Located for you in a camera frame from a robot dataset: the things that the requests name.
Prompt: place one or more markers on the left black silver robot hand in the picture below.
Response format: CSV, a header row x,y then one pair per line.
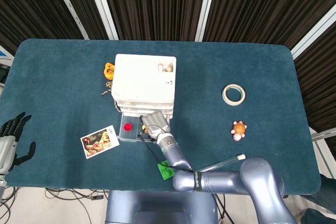
x,y
6,150

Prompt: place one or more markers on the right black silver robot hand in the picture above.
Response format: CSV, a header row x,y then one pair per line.
x,y
156,123

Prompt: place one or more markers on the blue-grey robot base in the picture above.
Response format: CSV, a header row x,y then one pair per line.
x,y
147,208

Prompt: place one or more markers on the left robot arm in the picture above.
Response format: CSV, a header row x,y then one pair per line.
x,y
2,187

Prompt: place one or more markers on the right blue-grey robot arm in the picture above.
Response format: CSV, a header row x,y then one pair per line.
x,y
225,179

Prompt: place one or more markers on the small red round object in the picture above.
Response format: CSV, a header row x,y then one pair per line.
x,y
128,127

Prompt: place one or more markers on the clear drawer, mostly empty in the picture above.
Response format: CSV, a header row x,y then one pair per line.
x,y
131,108

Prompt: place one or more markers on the white plastic drawer cabinet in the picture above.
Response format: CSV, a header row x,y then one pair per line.
x,y
143,79

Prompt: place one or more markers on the green building block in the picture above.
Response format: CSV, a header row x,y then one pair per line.
x,y
164,173

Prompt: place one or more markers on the printed photo card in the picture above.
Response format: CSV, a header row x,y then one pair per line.
x,y
98,142

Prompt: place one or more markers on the beige masking tape roll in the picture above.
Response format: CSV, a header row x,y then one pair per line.
x,y
225,98

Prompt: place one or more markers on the clear test tube with stopper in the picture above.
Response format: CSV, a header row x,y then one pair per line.
x,y
231,159

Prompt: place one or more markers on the pink brown turtle toy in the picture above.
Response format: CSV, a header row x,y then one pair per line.
x,y
239,129

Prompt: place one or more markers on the teal table cloth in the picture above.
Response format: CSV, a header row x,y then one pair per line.
x,y
65,90

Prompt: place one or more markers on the black power adapter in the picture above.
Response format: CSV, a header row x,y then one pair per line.
x,y
97,197

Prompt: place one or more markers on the teal fabric seat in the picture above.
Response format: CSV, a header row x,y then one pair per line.
x,y
328,192

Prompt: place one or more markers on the white frame post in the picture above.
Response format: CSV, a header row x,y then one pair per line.
x,y
315,32
69,6
207,6
101,6

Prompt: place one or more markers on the white metal frame rail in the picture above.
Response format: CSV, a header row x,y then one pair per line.
x,y
324,134

